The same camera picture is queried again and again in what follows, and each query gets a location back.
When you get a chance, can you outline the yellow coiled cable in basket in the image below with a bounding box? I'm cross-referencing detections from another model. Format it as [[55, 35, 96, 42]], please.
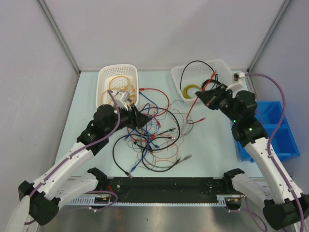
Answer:
[[183, 84, 202, 100]]

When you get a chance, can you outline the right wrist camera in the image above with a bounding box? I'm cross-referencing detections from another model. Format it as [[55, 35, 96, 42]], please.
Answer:
[[227, 72, 246, 92]]

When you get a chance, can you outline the left white perforated basket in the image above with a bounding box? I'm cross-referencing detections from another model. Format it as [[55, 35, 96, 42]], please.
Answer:
[[96, 64, 139, 107]]

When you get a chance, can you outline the right white perforated basket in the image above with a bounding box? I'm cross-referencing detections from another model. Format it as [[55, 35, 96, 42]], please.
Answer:
[[171, 59, 232, 104]]

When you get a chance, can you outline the white slotted cable duct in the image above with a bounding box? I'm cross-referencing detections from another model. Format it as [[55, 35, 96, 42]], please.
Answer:
[[67, 196, 226, 207]]

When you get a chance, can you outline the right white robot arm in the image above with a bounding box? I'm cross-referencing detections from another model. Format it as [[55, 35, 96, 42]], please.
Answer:
[[195, 84, 309, 231]]

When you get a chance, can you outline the thin yellow fiber cable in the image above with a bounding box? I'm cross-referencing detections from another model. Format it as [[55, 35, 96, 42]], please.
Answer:
[[101, 75, 139, 107]]

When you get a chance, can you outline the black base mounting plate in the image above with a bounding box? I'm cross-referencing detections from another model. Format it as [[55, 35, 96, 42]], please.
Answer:
[[95, 177, 239, 203]]

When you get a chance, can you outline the black thick round cable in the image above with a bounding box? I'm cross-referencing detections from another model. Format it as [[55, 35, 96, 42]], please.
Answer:
[[140, 107, 182, 173]]

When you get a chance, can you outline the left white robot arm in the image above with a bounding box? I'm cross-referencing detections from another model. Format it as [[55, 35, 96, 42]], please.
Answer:
[[18, 105, 152, 226]]

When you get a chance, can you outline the black ethernet cable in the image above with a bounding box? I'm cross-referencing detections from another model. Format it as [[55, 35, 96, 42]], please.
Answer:
[[180, 60, 218, 95]]

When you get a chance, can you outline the black coiled cable in basket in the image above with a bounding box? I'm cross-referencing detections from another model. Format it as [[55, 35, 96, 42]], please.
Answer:
[[201, 78, 222, 92]]

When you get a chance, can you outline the red ethernet cable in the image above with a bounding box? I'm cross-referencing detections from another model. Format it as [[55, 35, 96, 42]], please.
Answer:
[[139, 87, 170, 112]]

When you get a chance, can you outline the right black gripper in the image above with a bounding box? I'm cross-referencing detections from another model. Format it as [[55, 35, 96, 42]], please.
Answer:
[[196, 84, 240, 123]]

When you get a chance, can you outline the thin orange wire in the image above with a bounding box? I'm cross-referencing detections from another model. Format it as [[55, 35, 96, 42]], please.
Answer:
[[135, 135, 184, 167]]

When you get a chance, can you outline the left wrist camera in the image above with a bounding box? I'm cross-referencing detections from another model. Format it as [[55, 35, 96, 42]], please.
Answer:
[[114, 90, 131, 111]]

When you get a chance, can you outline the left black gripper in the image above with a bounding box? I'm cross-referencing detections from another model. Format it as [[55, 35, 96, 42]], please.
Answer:
[[105, 102, 152, 136]]

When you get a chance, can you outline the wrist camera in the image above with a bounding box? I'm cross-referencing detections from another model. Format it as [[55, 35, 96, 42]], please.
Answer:
[[227, 72, 246, 92], [114, 90, 131, 111]]

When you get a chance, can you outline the white perforated basket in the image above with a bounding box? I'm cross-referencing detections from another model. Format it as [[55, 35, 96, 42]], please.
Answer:
[[96, 64, 139, 107], [171, 59, 232, 104]]

